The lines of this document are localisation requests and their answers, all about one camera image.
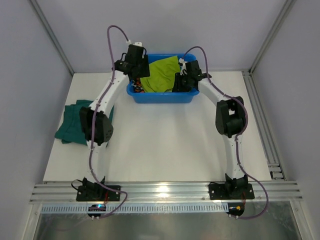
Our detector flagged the dark green shorts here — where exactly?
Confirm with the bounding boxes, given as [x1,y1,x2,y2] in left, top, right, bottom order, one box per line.
[54,99,114,146]

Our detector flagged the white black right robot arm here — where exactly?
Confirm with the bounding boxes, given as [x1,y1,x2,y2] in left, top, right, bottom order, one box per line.
[172,58,249,200]

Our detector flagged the blue plastic bin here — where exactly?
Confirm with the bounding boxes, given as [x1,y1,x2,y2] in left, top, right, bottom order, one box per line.
[126,53,200,104]

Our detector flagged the grey slotted cable duct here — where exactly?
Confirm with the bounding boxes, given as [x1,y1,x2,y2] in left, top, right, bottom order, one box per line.
[40,202,228,214]

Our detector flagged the right side aluminium rail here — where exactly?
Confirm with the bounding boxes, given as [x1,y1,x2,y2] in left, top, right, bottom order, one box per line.
[242,69,287,181]

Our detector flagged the right aluminium frame post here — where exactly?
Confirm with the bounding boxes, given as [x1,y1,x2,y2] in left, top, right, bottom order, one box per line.
[249,0,296,75]

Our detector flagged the right controller board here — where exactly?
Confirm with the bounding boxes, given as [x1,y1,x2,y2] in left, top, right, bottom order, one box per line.
[226,202,245,219]

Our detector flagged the controller board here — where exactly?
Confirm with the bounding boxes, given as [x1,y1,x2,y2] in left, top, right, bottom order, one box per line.
[87,203,107,220]
[226,202,245,219]

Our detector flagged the left controller board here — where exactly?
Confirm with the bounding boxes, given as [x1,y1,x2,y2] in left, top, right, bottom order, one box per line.
[87,203,107,220]

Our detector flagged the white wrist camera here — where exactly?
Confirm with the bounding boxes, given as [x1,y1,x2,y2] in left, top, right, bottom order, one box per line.
[178,58,188,76]
[126,40,143,47]

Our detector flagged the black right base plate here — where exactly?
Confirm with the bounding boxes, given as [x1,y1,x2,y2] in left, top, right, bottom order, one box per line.
[208,182,255,200]

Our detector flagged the orange black patterned shorts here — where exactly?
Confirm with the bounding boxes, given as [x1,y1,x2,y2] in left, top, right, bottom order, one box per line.
[132,78,145,93]

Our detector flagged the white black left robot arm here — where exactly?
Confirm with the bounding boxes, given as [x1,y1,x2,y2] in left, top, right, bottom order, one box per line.
[78,42,150,201]

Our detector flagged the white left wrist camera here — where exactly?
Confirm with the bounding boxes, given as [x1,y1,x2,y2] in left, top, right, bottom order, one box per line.
[126,40,143,47]

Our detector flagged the aluminium frame post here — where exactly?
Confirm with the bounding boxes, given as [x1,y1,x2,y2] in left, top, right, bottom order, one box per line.
[249,0,296,75]
[28,0,75,76]

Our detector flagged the lime green shorts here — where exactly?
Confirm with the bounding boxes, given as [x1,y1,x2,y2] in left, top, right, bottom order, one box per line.
[140,55,181,93]

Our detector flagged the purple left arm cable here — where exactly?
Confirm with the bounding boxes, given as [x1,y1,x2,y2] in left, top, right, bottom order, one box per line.
[88,24,128,221]

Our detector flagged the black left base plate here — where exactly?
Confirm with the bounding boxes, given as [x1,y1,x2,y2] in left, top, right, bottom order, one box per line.
[76,181,121,202]

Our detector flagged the left aluminium frame post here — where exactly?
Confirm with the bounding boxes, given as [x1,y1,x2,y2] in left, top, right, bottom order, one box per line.
[28,0,75,76]

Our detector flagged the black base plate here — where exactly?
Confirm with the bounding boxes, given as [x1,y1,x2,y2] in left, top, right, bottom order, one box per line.
[76,181,121,202]
[208,182,255,200]

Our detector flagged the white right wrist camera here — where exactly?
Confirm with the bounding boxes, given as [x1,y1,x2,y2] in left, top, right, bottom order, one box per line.
[178,58,188,76]

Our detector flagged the aluminium mounting rail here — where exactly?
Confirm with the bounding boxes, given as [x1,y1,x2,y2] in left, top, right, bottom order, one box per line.
[29,181,303,204]

